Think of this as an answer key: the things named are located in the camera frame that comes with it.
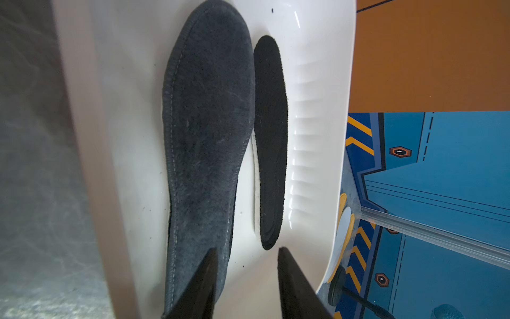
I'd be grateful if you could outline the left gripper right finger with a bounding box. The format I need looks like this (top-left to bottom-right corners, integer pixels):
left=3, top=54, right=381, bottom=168
left=278, top=247, right=332, bottom=319

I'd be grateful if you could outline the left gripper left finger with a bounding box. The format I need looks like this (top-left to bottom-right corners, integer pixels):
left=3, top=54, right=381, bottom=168
left=165, top=249, right=218, bottom=319

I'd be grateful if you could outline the black insole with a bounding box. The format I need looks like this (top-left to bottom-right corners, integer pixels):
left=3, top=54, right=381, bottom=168
left=254, top=35, right=288, bottom=251

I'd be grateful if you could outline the grey felt insole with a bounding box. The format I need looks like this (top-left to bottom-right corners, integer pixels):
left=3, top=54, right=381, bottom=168
left=162, top=1, right=255, bottom=313

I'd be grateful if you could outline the white plastic storage box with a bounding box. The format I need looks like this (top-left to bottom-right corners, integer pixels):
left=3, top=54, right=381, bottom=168
left=53, top=1, right=356, bottom=318

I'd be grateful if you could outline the black microphone stand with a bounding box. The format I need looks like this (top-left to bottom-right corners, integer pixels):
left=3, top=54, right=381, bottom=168
left=328, top=266, right=395, bottom=319

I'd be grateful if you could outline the white insole far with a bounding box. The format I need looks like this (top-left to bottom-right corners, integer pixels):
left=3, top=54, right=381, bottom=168
left=328, top=207, right=351, bottom=281

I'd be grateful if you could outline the yellow insole far right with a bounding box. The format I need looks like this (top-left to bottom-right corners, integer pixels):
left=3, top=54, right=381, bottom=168
left=324, top=214, right=355, bottom=283

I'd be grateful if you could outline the yellow insole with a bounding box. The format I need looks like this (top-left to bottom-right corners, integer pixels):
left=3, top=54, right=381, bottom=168
left=324, top=214, right=355, bottom=283
left=338, top=193, right=347, bottom=219

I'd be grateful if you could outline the yellow insole far left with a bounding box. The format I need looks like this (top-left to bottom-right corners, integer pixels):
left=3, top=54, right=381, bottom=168
left=338, top=193, right=347, bottom=219

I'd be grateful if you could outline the blue toy microphone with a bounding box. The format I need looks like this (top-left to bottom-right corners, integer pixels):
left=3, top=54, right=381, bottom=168
left=430, top=304, right=466, bottom=319

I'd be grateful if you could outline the right aluminium corner post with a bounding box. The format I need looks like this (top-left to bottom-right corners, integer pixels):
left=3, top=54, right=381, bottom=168
left=360, top=207, right=509, bottom=269

